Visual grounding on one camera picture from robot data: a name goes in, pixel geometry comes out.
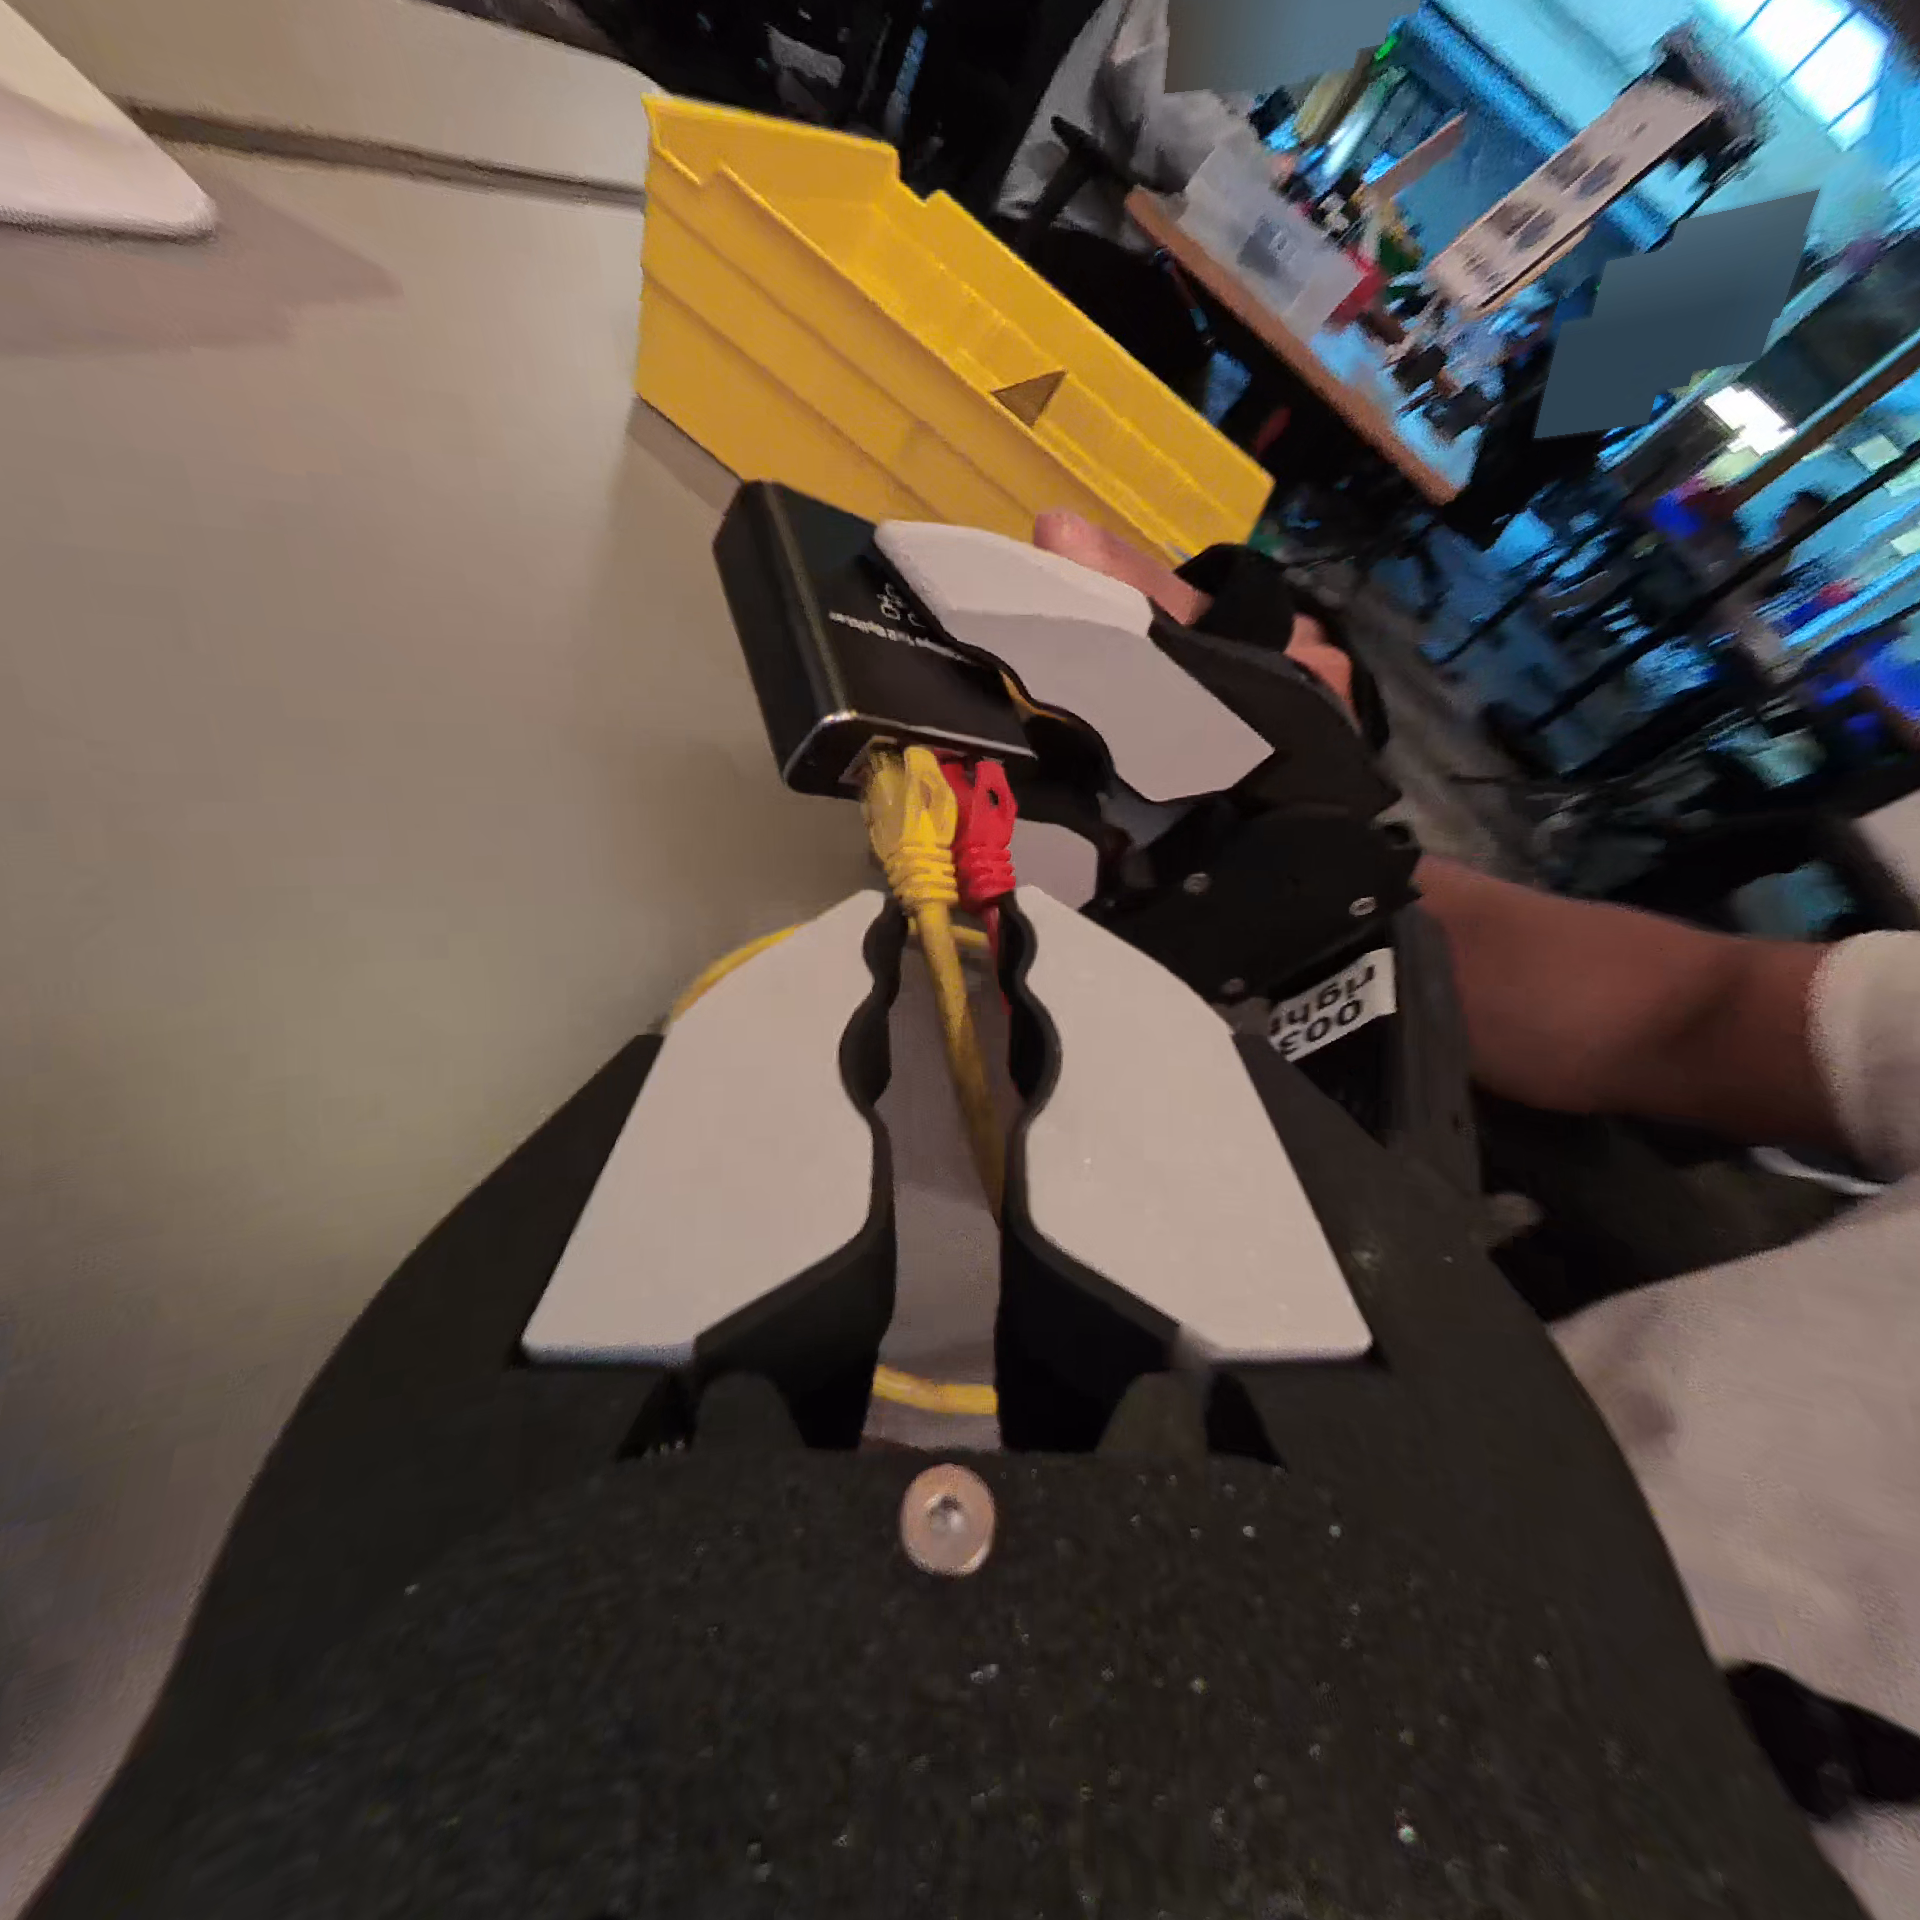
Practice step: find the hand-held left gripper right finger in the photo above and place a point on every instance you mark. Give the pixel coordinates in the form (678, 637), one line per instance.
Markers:
(1184, 1184)

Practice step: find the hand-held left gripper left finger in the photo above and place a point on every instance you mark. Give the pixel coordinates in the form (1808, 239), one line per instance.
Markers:
(704, 1184)

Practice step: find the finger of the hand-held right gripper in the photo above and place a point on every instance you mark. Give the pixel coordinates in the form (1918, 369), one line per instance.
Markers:
(1080, 660)

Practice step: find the black ethernet adapter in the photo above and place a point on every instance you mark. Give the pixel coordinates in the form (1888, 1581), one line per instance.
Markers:
(811, 630)

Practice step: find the yellow storage bin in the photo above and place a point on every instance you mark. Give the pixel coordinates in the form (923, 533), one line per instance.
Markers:
(841, 300)

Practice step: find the person's right forearm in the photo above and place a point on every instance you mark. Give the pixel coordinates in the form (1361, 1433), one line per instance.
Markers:
(1621, 1004)

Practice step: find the person's right hand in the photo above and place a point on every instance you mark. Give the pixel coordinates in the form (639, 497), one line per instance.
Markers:
(1110, 554)

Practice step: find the wooden table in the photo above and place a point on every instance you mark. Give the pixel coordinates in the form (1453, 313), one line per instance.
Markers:
(1351, 405)

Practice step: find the clear plastic container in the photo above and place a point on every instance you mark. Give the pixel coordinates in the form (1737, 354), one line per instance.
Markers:
(1274, 224)

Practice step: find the printed poster board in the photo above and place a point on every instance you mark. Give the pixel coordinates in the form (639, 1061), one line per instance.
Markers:
(1575, 194)

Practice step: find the white monitor stand base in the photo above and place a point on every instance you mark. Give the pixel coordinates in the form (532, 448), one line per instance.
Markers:
(74, 164)

